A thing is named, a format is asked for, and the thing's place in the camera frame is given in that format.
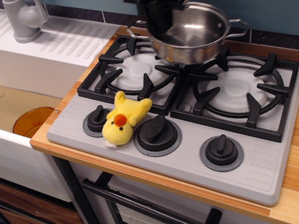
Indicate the stainless steel pot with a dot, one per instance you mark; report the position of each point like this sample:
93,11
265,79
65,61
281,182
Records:
197,34

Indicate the yellow stuffed duck toy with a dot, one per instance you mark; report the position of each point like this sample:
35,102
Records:
120,122

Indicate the right black stove knob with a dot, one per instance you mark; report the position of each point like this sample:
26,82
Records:
222,153

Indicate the grey toy stove top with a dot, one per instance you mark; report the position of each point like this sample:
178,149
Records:
259,177

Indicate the black left burner grate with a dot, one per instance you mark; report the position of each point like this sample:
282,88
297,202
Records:
131,66

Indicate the black burner grate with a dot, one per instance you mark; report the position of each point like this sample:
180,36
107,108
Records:
240,93
131,66

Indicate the large middle black knob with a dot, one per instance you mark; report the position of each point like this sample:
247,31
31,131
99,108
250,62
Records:
157,137

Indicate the small left black knob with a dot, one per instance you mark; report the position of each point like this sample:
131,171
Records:
94,121

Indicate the grey toy faucet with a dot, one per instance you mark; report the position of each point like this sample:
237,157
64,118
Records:
25,20

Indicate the black right burner grate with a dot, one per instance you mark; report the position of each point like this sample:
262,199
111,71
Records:
240,93

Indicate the white toy sink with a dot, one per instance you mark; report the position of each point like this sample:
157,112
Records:
38,74

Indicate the wooden drawer front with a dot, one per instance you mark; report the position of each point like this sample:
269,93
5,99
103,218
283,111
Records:
20,205

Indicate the black oven door handle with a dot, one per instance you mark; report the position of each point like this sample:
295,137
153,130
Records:
100,188

